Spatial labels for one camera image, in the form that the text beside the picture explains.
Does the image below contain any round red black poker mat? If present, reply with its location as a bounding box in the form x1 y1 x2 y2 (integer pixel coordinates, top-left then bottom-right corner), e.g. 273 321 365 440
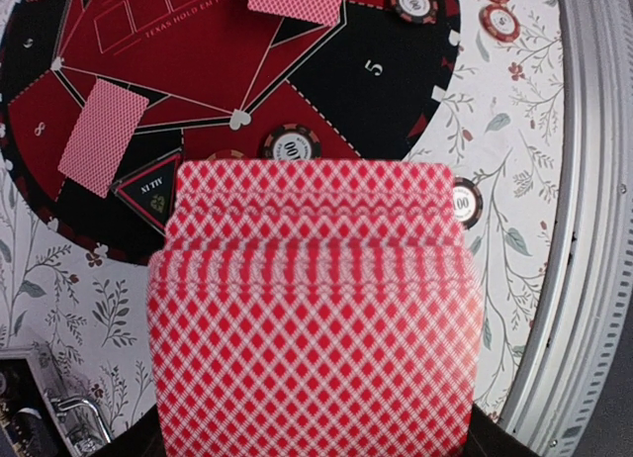
1 0 461 264

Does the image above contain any dark brown chip stack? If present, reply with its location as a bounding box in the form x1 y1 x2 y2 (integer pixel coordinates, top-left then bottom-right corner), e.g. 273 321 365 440
453 177 484 229

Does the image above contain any aluminium poker chip case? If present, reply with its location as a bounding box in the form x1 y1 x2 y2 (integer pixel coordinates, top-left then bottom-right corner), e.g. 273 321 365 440
0 347 149 457

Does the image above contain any dark chip sector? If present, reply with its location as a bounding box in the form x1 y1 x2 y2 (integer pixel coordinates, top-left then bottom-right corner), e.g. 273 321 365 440
389 0 438 25
261 124 321 160

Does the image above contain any floral table cloth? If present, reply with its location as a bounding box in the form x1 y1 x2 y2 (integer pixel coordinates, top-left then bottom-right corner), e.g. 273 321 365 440
1 0 565 433

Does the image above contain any dark chip bottom sector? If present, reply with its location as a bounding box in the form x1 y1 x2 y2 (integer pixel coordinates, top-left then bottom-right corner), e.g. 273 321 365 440
389 0 438 25

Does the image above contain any single pink playing card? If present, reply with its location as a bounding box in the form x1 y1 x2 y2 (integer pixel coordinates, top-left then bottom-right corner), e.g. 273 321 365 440
58 79 149 198

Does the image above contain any orange chip sector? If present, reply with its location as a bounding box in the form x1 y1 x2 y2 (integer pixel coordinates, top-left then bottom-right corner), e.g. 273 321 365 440
208 148 246 160

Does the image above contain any pink playing card deck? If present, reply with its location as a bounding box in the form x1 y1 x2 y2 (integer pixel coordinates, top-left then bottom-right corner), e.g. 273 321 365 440
147 159 484 456

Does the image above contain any front aluminium rail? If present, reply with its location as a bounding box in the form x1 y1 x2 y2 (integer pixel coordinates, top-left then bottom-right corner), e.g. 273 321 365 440
499 0 632 456

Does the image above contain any triangular dealer button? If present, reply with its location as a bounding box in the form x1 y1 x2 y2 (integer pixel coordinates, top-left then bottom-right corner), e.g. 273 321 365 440
110 148 183 235

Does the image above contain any orange chip stack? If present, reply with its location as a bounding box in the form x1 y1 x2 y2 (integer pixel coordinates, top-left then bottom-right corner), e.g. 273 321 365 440
480 4 520 43

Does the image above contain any pink card sector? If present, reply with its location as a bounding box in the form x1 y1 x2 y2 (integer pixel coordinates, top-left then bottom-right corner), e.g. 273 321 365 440
247 0 342 27

